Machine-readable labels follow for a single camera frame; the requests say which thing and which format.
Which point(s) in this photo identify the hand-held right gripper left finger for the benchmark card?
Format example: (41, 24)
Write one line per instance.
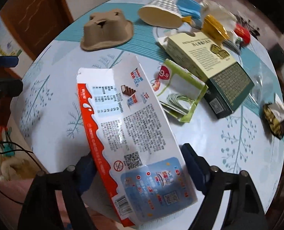
(84, 175)

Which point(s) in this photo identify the white paper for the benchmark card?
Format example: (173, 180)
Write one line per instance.
(218, 12)

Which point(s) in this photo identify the dark gold snack wrapper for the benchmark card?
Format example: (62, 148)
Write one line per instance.
(274, 122)

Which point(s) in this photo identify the clear package with green edge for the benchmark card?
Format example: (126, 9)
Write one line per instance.
(180, 86)

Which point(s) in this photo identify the silver foil packet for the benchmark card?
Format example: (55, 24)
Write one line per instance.
(204, 60)

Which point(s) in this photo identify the brown wooden door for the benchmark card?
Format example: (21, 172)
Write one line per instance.
(36, 16)

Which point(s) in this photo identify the wall poster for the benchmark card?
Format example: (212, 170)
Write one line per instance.
(3, 40)

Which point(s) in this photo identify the brown pulp cup carrier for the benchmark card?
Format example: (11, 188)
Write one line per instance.
(106, 33)

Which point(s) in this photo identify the red box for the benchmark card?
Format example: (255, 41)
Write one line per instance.
(243, 32)

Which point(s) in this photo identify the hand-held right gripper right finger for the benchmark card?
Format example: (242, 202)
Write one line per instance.
(193, 165)

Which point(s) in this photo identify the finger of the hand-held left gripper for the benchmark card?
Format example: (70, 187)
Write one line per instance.
(3, 61)
(3, 87)

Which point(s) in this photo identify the blue face mask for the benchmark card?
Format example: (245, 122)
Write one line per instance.
(188, 7)

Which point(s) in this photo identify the gold foil wrapper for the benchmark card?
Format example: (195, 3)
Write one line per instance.
(213, 26)

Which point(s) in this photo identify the checkered paper bowl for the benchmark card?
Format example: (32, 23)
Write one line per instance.
(161, 14)

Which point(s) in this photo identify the white and red snack bag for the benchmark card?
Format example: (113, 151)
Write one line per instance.
(132, 129)

